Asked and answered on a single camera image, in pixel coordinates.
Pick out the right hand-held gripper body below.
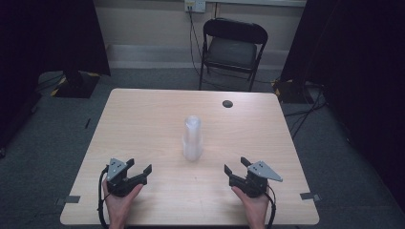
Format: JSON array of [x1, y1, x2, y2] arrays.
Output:
[[228, 160, 284, 198]]

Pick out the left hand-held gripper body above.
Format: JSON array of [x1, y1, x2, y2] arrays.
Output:
[[105, 157, 149, 198]]

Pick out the stack of clear plastic cups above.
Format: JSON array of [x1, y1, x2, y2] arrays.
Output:
[[181, 114, 204, 162]]

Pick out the person's left hand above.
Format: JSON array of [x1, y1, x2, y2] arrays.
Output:
[[101, 179, 144, 227]]

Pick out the person's right hand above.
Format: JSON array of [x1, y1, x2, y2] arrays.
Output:
[[230, 184, 271, 228]]

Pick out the grey tape strip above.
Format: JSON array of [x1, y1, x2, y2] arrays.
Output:
[[53, 195, 81, 206], [299, 192, 322, 202]]

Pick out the black stand base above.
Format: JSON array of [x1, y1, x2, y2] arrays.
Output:
[[50, 70, 101, 99], [272, 78, 315, 105]]

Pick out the black folding chair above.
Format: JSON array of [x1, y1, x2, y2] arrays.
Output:
[[198, 17, 269, 93]]

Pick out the black curtain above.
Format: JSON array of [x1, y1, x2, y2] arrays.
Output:
[[279, 0, 405, 213], [0, 0, 112, 152]]

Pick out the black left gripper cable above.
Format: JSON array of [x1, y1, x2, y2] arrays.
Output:
[[96, 165, 111, 229]]

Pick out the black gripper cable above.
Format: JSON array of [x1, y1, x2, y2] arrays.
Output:
[[265, 184, 278, 229], [96, 165, 111, 229]]

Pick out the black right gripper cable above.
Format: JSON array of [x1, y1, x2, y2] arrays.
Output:
[[265, 184, 278, 229]]

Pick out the black floor cables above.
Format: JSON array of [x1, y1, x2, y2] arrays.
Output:
[[284, 81, 329, 140]]

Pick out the white wall socket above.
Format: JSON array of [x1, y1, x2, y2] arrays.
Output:
[[183, 0, 207, 14]]

